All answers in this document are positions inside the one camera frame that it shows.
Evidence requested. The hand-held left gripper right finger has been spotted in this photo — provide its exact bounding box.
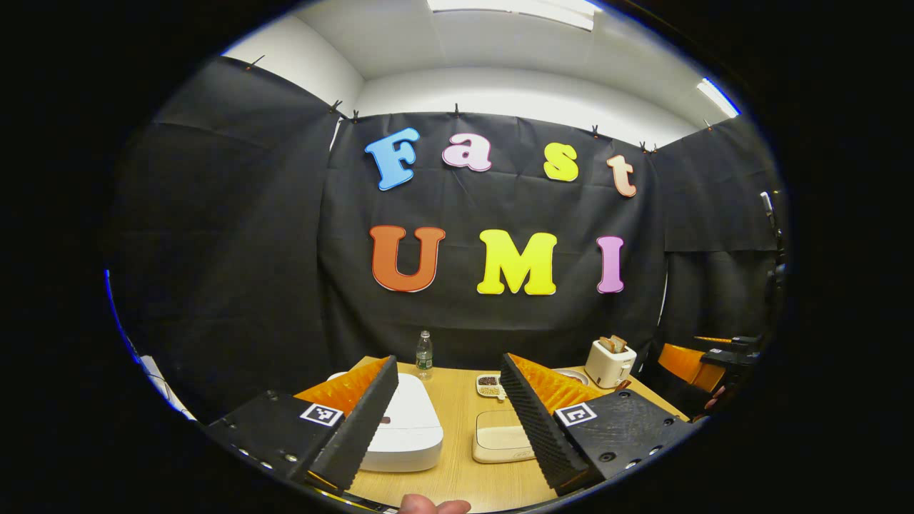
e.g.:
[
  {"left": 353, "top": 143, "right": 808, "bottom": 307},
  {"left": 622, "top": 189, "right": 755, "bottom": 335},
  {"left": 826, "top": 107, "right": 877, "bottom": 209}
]
[{"left": 500, "top": 353, "right": 697, "bottom": 495}]

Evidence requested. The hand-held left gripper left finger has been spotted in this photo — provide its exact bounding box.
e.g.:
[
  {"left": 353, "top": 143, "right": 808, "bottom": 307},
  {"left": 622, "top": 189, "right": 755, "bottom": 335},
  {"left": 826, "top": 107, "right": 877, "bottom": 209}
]
[{"left": 207, "top": 356, "right": 399, "bottom": 493}]

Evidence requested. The clear plastic rice container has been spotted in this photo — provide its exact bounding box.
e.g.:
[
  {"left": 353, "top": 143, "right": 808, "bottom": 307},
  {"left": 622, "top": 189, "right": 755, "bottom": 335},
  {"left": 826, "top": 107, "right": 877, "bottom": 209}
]
[{"left": 471, "top": 409, "right": 536, "bottom": 464}]

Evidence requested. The white rice cooker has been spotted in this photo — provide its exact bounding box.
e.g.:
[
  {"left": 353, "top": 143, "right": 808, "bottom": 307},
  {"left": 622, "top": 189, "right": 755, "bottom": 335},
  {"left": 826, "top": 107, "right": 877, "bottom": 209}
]
[{"left": 327, "top": 371, "right": 444, "bottom": 473}]

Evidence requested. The white toaster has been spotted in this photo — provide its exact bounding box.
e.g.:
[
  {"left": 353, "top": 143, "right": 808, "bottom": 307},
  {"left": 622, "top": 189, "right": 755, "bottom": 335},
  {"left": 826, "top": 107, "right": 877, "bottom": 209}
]
[{"left": 585, "top": 336, "right": 638, "bottom": 389}]

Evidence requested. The dark stand with white tip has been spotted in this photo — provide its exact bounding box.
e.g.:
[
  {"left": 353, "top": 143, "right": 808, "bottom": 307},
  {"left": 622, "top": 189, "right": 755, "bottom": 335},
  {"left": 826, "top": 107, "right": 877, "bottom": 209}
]
[{"left": 759, "top": 191, "right": 788, "bottom": 301}]

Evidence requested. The white side desk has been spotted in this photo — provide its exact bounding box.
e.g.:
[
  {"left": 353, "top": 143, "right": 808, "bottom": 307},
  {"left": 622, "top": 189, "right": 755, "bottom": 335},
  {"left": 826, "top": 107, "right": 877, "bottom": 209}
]
[{"left": 139, "top": 353, "right": 194, "bottom": 422}]

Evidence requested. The black backdrop cloth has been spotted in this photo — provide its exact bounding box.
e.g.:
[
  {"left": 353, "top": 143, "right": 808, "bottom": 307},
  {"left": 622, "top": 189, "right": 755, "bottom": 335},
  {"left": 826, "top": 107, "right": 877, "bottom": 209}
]
[{"left": 107, "top": 57, "right": 786, "bottom": 422}]

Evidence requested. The ceiling light panel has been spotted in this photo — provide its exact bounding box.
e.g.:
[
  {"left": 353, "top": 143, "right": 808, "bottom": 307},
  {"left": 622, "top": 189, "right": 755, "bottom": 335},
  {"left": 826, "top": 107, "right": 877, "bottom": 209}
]
[
  {"left": 427, "top": 0, "right": 597, "bottom": 31},
  {"left": 696, "top": 77, "right": 740, "bottom": 119}
]

